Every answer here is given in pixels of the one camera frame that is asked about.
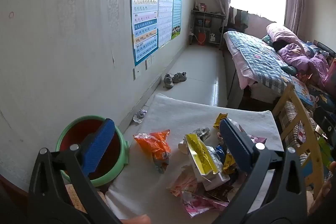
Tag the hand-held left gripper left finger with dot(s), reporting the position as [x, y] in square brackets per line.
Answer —
[98, 146]

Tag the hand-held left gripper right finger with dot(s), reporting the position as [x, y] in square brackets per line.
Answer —
[235, 144]

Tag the blue snack wrapper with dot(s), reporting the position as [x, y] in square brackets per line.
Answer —
[220, 152]

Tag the maroon snack bag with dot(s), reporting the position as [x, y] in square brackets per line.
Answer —
[258, 139]

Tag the green plastic bin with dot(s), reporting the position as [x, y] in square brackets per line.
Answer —
[122, 150]

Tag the yellow snack wrapper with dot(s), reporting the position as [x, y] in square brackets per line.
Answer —
[229, 162]
[219, 120]

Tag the person's right hand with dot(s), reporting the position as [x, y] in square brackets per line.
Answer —
[326, 192]

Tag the red white box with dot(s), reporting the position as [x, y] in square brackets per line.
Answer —
[302, 132]

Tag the crumpled silver wrapper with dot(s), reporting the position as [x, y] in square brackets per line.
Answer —
[202, 132]

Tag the plaid seat cushion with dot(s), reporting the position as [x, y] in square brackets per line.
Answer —
[291, 113]

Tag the wooden chair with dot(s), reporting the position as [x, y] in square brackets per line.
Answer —
[316, 155]

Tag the long yellow foil packet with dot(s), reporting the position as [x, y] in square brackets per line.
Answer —
[198, 151]

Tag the colourful picture book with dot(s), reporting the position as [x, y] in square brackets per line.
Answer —
[302, 90]

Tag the dark brown wrapper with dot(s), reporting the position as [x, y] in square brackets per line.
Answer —
[220, 191]

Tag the crumpled paper ball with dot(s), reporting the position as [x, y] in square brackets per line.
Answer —
[139, 116]

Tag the orange snack wrapper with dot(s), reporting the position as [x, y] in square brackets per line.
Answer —
[155, 144]

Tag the white orange snack packet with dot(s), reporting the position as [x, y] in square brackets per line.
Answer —
[181, 183]

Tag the white towel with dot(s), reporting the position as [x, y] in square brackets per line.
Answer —
[170, 113]

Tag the purple duvet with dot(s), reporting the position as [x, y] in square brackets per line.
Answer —
[294, 54]

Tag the pink heart print wrapper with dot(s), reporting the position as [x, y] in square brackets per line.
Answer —
[195, 207]

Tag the grey sneaker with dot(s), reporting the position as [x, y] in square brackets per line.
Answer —
[168, 81]
[179, 76]

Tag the bed with plaid quilt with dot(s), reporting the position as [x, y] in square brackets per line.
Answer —
[257, 56]

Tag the pink rolled pillow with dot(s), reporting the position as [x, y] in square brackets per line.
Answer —
[282, 32]

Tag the white jug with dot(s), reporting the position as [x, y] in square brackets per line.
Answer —
[212, 38]

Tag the red canister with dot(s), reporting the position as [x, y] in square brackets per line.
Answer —
[201, 39]

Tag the dark hanging clothes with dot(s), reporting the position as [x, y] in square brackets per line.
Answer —
[237, 18]

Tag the metal shelf rack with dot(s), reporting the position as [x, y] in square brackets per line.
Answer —
[208, 15]

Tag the white wall socket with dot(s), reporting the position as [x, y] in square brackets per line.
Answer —
[148, 62]
[136, 74]

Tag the blue bordered wall poster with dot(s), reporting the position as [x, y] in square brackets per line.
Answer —
[144, 24]

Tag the green bordered wall poster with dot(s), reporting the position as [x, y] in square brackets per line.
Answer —
[177, 14]

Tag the white wall poster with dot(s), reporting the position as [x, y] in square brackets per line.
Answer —
[165, 16]

